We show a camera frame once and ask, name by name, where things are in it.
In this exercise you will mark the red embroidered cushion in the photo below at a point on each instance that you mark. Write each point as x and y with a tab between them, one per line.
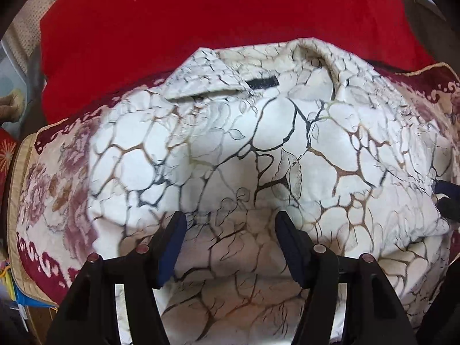
7	151

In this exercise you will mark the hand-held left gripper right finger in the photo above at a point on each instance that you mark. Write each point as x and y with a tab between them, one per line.
291	248

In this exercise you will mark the floral plush blanket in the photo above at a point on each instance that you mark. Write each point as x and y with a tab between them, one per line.
43	194

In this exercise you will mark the red quilt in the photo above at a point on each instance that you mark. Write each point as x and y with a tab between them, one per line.
215	14

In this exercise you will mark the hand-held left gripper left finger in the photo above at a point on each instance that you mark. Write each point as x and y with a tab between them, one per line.
171	248

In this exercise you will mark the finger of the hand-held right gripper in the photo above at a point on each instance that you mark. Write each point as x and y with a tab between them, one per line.
449	205

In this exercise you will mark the clear plastic storage box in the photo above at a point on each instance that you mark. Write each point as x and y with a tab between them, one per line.
10	68

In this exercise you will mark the beige curtain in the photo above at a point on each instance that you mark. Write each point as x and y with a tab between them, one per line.
27	32

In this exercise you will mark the white vein-patterned shirt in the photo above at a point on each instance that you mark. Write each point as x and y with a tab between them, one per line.
215	151

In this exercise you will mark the colourful plastic bag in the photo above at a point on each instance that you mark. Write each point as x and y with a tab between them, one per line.
21	293

